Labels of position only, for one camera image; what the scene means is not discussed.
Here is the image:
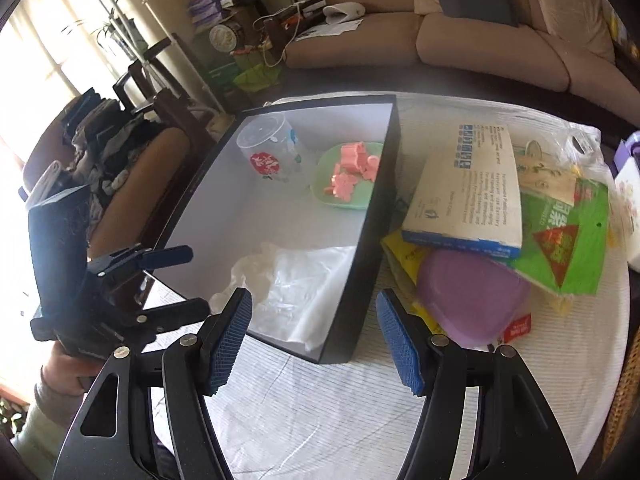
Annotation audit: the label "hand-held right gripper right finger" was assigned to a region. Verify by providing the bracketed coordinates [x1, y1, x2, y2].
[375, 287, 581, 480]

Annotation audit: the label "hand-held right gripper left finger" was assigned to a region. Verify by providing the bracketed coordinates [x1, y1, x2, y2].
[52, 287, 253, 480]

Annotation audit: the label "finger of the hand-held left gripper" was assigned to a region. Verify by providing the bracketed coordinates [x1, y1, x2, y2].
[107, 297, 212, 347]
[89, 244, 194, 282]

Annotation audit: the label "purple plastic tray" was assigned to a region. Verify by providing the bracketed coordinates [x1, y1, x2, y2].
[416, 249, 532, 346]

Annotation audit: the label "small red packet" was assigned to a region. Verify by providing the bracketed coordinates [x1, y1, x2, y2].
[501, 312, 532, 343]

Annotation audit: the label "white photo box tray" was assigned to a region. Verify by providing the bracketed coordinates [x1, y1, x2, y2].
[155, 94, 401, 365]

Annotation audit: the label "person's left forearm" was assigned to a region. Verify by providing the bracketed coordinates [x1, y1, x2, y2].
[10, 382, 92, 467]

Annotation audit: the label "white striped cloth desktop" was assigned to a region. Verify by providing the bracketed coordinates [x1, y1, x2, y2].
[142, 91, 631, 480]

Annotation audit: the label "person's left hand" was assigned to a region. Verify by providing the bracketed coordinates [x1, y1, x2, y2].
[42, 342, 107, 397]

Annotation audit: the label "brown cushioned wooden armchair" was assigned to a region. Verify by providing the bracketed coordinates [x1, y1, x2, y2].
[85, 105, 216, 261]

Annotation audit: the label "yellow packet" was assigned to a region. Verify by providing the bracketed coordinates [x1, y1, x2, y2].
[381, 230, 451, 336]

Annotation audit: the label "white plastic bag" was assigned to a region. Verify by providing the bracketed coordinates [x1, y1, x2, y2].
[209, 242, 358, 351]

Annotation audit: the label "pile of clothes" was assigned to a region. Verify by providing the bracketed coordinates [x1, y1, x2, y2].
[57, 87, 166, 196]

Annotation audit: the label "clear plastic cup red print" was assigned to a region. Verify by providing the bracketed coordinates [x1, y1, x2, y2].
[236, 112, 308, 183]

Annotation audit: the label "white and blue glove box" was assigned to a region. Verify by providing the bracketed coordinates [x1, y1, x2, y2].
[401, 122, 523, 261]

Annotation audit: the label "green dish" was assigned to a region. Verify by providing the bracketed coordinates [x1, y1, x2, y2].
[310, 142, 386, 211]

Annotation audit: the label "pile of pink pieces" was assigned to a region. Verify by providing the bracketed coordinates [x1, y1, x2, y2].
[322, 142, 383, 200]

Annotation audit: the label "dark wooden chair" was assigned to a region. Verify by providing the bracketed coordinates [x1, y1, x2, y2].
[112, 40, 173, 111]

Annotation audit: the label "green bag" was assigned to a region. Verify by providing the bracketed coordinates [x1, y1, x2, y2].
[234, 64, 281, 92]

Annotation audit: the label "white metal coat rack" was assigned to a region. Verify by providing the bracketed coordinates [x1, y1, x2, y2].
[70, 0, 176, 126]

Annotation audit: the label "green packet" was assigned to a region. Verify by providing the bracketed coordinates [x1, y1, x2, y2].
[510, 177, 611, 296]

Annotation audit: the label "beige floral card box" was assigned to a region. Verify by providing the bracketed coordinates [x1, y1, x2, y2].
[515, 142, 581, 206]

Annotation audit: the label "round tin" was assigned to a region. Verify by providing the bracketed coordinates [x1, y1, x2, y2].
[209, 22, 243, 53]

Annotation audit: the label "green houseplant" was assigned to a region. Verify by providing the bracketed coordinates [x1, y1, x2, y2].
[62, 0, 131, 43]

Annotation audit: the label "stack of purple tissue packs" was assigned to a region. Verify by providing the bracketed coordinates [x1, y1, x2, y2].
[189, 0, 236, 26]

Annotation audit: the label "white floral bag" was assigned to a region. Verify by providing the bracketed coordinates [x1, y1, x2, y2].
[612, 160, 640, 273]

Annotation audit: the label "clear plastic bag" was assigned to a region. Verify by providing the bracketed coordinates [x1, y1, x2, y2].
[560, 125, 603, 171]

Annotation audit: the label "white papers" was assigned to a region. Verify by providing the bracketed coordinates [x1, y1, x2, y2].
[295, 19, 363, 41]

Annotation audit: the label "purple bag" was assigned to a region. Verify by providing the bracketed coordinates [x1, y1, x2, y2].
[617, 131, 640, 171]

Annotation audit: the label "white device on sofa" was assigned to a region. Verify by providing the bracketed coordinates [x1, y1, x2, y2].
[324, 2, 366, 23]

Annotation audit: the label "brown sofa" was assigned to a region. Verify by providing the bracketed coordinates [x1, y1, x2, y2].
[285, 0, 621, 95]

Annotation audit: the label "grey cushion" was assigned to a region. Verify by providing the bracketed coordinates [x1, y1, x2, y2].
[438, 0, 520, 28]

